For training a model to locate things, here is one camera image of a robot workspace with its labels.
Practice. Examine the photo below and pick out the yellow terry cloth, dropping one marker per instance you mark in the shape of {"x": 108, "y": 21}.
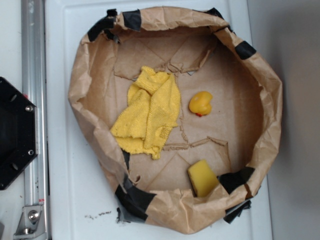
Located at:
{"x": 153, "y": 107}

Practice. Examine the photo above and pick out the yellow rubber duck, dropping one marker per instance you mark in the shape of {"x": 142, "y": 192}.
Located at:
{"x": 200, "y": 103}

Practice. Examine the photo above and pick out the yellow sponge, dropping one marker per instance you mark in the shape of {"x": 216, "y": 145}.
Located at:
{"x": 202, "y": 178}

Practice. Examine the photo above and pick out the brown paper bag bin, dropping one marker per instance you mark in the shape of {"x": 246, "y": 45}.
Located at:
{"x": 239, "y": 138}

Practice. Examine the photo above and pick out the aluminium extrusion rail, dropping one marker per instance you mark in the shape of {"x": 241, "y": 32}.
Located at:
{"x": 36, "y": 174}

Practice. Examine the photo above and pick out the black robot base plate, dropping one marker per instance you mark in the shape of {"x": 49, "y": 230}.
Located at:
{"x": 18, "y": 140}

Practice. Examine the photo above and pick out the metal corner bracket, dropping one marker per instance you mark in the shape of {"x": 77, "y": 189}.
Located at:
{"x": 31, "y": 224}

